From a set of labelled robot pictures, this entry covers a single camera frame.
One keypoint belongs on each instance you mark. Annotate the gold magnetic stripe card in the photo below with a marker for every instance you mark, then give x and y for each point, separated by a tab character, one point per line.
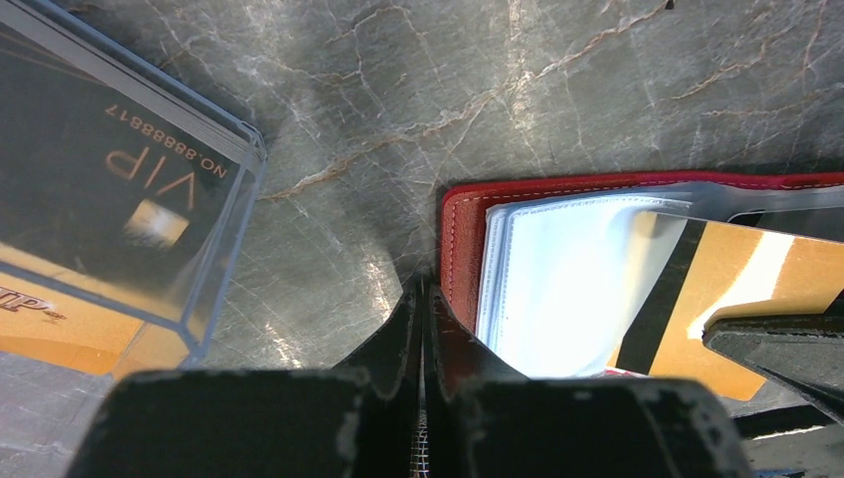
684	274

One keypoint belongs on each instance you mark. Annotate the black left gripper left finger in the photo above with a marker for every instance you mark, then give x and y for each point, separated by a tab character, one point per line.
355	419

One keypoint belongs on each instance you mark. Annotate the black microphone with silver grille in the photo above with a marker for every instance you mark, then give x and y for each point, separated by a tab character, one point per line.
419	461

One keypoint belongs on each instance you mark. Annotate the black VIP card stack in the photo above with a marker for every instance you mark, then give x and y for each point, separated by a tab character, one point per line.
95	182

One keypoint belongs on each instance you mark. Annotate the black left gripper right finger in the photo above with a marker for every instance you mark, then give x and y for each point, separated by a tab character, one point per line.
485	419

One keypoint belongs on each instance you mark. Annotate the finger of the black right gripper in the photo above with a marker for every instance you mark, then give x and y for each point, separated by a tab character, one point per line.
801	352

